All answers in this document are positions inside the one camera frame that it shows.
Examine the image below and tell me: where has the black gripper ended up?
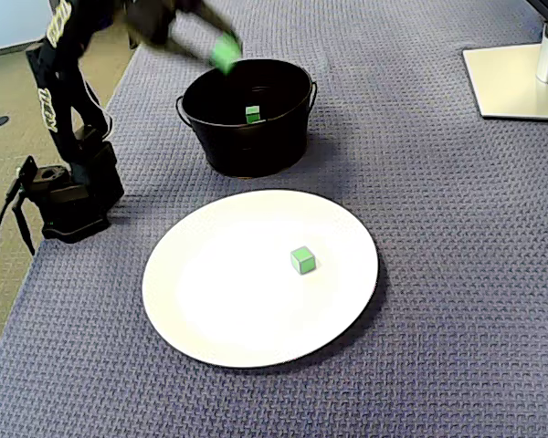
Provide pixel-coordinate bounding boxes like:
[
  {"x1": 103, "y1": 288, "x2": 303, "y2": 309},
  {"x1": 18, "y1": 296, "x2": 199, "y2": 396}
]
[{"x1": 130, "y1": 0, "x2": 238, "y2": 63}]

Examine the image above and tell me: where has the white round plate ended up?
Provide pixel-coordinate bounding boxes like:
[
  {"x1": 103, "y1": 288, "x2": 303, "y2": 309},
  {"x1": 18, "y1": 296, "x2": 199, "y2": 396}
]
[{"x1": 141, "y1": 189, "x2": 380, "y2": 370}]

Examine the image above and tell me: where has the black metal bucket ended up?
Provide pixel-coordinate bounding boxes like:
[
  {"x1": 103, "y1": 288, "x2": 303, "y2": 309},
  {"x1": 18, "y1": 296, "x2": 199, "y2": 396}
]
[{"x1": 174, "y1": 57, "x2": 320, "y2": 179}]

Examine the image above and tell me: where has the white monitor stand base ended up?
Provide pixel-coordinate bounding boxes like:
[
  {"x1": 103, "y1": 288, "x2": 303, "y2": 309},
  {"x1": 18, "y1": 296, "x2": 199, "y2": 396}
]
[{"x1": 461, "y1": 43, "x2": 548, "y2": 121}]

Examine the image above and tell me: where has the blue-grey woven table cloth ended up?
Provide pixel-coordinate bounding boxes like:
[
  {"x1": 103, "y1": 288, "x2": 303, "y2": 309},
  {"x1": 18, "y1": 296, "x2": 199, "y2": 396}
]
[{"x1": 0, "y1": 0, "x2": 548, "y2": 438}]

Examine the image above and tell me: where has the white wall panel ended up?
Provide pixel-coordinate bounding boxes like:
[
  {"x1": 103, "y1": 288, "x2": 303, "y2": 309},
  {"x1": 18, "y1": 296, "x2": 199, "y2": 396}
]
[{"x1": 0, "y1": 0, "x2": 56, "y2": 59}]

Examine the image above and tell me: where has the thin black cable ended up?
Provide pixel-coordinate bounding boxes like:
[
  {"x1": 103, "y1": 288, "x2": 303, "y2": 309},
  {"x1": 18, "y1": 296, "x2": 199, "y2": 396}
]
[{"x1": 11, "y1": 193, "x2": 37, "y2": 256}]

